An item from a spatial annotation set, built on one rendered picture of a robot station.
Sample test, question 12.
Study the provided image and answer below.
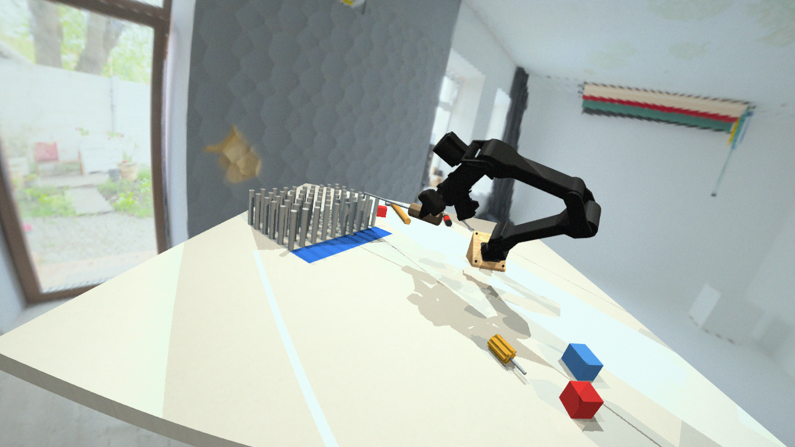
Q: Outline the blue block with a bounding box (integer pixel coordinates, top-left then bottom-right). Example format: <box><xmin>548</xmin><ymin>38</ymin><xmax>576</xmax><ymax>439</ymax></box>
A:
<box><xmin>561</xmin><ymin>343</ymin><xmax>603</xmax><ymax>381</ymax></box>

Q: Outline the hammer with wooden handle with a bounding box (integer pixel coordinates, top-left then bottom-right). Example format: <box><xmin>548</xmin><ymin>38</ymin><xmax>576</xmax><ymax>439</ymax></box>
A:
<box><xmin>385</xmin><ymin>201</ymin><xmax>411</xmax><ymax>224</ymax></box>

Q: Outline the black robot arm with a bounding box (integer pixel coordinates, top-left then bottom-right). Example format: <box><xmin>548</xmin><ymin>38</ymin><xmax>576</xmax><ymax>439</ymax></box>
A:
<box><xmin>432</xmin><ymin>131</ymin><xmax>601</xmax><ymax>262</ymax></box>

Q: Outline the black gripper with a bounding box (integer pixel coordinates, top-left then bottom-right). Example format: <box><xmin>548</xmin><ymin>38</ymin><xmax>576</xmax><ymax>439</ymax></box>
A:
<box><xmin>418</xmin><ymin>171</ymin><xmax>472</xmax><ymax>219</ymax></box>

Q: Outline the blue tape strip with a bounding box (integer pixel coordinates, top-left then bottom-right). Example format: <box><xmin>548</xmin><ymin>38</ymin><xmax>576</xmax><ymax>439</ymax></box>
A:
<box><xmin>290</xmin><ymin>227</ymin><xmax>392</xmax><ymax>263</ymax></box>

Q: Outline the yellow-handled screwdriver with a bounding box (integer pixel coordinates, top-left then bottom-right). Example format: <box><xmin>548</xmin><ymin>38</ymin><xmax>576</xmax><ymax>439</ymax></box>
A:
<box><xmin>487</xmin><ymin>334</ymin><xmax>527</xmax><ymax>375</ymax></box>

